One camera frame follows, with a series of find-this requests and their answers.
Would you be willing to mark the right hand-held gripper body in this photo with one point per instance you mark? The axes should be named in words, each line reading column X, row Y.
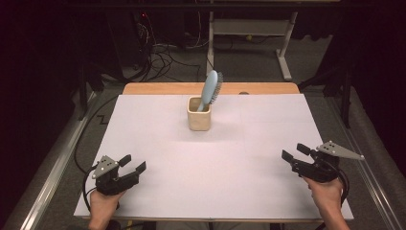
column 319, row 171

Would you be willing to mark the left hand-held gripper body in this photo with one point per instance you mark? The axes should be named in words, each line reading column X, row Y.
column 110, row 185

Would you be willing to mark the cream square cup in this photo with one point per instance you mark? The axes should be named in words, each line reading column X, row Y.
column 199, row 120

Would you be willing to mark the light blue hairbrush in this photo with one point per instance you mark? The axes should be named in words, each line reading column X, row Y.
column 209, row 86

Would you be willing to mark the person's right hand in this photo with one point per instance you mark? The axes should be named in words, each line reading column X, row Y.
column 327, row 195

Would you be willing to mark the person's left hand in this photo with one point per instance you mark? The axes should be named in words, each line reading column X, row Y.
column 102, row 209

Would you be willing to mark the white table cover board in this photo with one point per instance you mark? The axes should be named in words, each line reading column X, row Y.
column 223, row 166

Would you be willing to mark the black metal stand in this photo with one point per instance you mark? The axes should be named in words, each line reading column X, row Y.
column 344, row 96
column 83, row 92

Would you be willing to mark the small yellow ball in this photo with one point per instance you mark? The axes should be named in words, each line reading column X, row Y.
column 249, row 37

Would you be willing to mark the aluminium floor rail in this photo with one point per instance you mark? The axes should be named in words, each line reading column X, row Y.
column 367, row 179
column 56, row 172

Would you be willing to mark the white metal desk frame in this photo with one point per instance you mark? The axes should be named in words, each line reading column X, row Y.
column 249, row 27

